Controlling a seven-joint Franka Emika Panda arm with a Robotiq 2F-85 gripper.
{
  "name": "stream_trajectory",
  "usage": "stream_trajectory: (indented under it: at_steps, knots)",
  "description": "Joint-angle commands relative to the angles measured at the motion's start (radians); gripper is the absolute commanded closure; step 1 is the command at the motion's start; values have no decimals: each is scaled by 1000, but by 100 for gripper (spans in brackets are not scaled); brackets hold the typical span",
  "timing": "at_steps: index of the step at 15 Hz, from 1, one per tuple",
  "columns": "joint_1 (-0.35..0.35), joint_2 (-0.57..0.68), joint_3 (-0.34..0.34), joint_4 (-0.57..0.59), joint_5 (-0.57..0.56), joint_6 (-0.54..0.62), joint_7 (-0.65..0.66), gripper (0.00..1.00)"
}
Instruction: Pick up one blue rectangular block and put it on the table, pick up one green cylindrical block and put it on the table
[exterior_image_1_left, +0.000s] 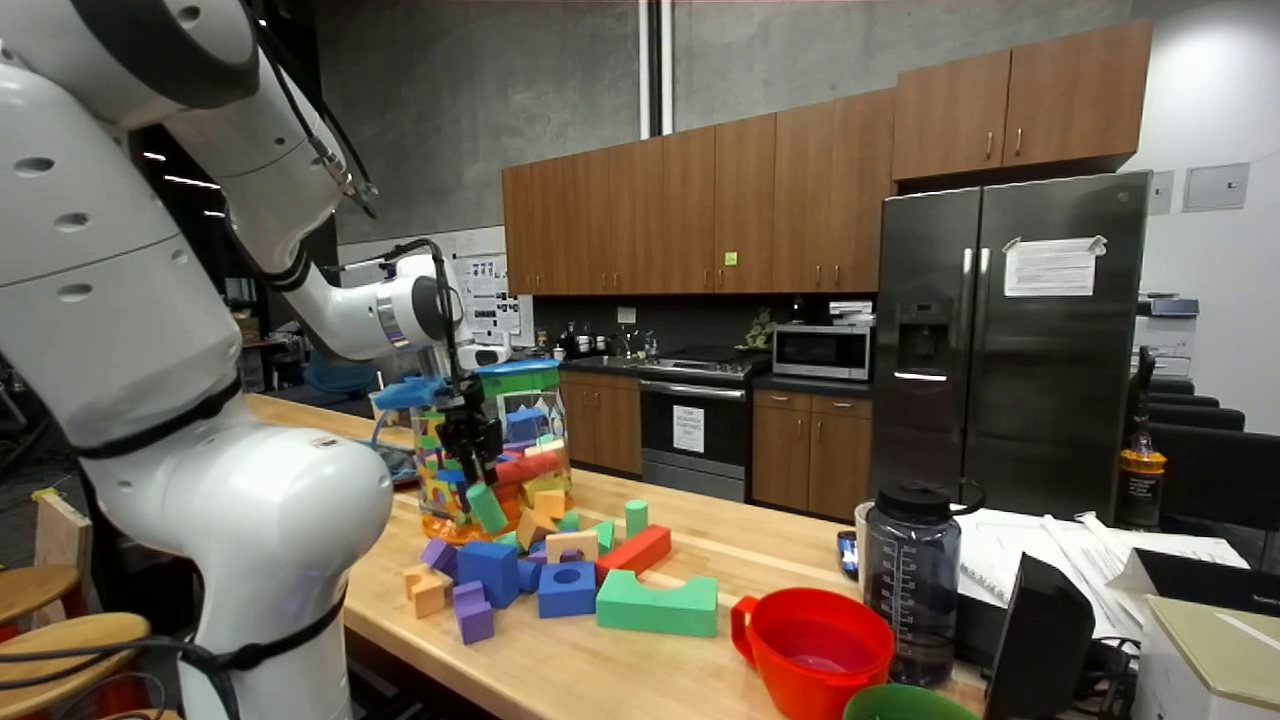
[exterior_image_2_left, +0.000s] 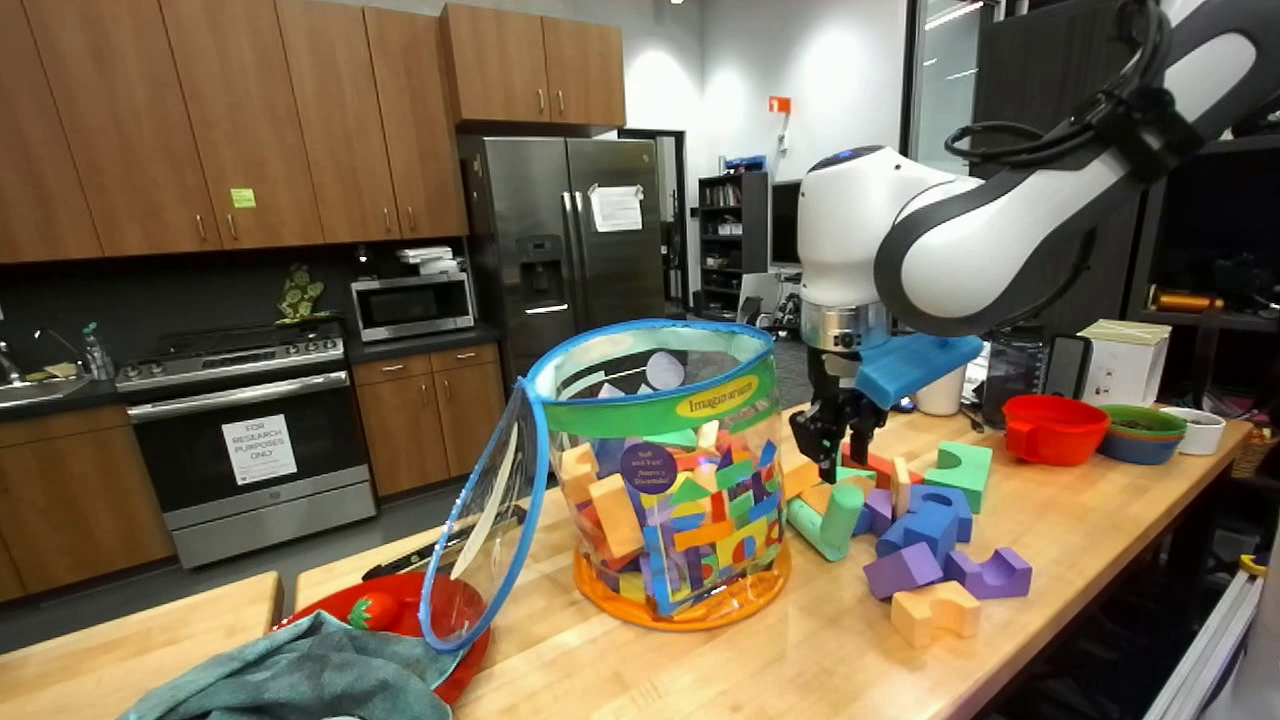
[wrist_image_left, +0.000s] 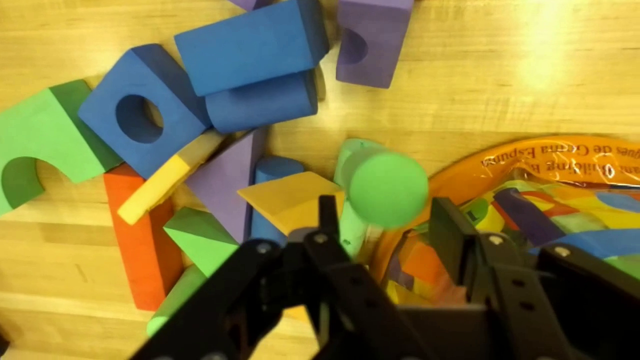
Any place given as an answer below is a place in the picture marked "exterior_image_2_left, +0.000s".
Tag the wooden base cabinet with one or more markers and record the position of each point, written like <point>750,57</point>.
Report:
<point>428,412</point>
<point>73,502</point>

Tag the red plastic measuring cup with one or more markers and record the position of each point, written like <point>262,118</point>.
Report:
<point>1052,431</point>

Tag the white paper note on oven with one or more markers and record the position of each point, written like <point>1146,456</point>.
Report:
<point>258,449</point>

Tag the teal cloth towel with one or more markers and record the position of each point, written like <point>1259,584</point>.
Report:
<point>304,673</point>

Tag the dark water bottle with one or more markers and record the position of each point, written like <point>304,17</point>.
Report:
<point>1021,381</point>

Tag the green arch foam block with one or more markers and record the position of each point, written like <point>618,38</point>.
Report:
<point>961,475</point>

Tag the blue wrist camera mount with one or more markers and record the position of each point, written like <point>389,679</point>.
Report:
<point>912,362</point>

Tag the small white bowl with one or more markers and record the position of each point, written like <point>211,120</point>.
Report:
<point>1197,431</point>

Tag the clear tub lid blue rim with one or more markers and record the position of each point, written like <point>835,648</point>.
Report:
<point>464,533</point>

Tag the small potted plant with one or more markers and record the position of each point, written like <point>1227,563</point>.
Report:
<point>301,295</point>

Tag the bright green cylinder block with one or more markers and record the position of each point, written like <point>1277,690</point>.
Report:
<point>846,513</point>

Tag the dark bookshelf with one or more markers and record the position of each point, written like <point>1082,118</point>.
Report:
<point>731,240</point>

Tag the steel kitchen oven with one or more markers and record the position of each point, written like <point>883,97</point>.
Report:
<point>247,513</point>

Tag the long pale green cylinder block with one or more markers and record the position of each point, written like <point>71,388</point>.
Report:
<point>806,524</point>

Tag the pale yellow rectangular block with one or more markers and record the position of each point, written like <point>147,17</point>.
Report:
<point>901,486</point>

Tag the purple arch foam block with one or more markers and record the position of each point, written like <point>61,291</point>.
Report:
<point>994,577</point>

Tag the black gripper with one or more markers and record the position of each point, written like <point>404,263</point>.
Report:
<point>841,384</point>

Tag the black flat device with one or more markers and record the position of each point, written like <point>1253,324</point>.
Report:
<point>1067,364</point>

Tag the white paper note on refrigerator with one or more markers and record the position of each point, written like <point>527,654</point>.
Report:
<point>615,208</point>

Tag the green plastic bowl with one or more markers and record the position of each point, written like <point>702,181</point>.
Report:
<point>1140,435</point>

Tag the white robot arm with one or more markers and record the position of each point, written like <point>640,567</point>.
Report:
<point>854,224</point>

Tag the tan foam block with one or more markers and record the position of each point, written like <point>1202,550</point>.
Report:
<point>959,608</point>
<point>912,621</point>

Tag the blue square block with hole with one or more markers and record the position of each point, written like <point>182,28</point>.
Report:
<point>948,523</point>

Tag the white container stack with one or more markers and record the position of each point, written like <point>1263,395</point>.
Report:
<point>425,258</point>

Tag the purple rectangular foam block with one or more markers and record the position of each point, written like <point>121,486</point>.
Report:
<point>907,568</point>

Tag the white cardboard box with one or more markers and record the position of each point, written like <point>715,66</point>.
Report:
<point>1125,362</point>

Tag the red round plate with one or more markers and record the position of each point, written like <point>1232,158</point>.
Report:
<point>385,605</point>

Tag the orange wall sign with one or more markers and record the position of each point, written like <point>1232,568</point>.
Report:
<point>781,106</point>

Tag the dark steel refrigerator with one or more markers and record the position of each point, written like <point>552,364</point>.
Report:
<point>563,224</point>

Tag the orange triangular prism block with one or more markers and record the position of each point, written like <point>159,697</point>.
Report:
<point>800,478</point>

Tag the wooden double door wall cabinet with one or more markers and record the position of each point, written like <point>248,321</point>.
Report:
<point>534,66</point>

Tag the steel microwave oven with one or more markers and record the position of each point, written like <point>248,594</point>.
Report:
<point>413,307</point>

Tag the long wooden wall cabinet row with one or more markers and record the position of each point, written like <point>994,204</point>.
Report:
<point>203,120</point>

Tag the green sticky note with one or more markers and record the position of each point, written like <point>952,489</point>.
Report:
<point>240,198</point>

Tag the purple triangle foam block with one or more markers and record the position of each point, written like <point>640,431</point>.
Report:
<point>877,513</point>

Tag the black metal shelf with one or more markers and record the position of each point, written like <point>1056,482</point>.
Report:
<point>1214,315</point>

